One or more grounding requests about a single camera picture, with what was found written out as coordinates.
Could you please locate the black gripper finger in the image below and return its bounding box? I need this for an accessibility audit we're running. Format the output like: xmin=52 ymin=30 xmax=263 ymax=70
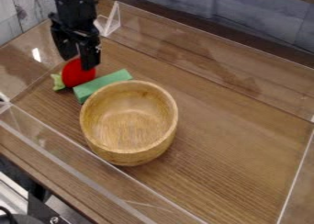
xmin=51 ymin=27 xmax=78 ymax=61
xmin=79 ymin=38 xmax=100 ymax=71

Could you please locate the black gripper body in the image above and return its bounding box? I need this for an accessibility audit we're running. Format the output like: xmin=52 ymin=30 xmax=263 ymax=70
xmin=49 ymin=0 xmax=99 ymax=46

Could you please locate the red plush strawberry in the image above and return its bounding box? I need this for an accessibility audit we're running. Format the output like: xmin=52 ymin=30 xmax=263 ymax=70
xmin=51 ymin=58 xmax=96 ymax=91

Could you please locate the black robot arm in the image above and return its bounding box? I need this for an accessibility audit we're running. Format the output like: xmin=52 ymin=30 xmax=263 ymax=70
xmin=48 ymin=0 xmax=100 ymax=71

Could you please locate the green foam block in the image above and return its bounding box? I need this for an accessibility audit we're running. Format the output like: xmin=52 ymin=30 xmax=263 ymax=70
xmin=72 ymin=69 xmax=132 ymax=104

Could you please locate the wooden bowl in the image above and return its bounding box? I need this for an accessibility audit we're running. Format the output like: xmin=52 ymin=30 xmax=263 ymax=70
xmin=80 ymin=80 xmax=179 ymax=166

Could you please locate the clear acrylic enclosure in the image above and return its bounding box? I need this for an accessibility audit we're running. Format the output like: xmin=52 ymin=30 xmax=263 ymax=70
xmin=0 ymin=6 xmax=314 ymax=224

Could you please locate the black metal bracket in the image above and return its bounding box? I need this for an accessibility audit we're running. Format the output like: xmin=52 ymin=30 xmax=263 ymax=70
xmin=27 ymin=193 xmax=71 ymax=224

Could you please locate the black cable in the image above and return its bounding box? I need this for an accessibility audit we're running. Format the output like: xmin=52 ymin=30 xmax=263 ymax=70
xmin=0 ymin=206 xmax=17 ymax=224

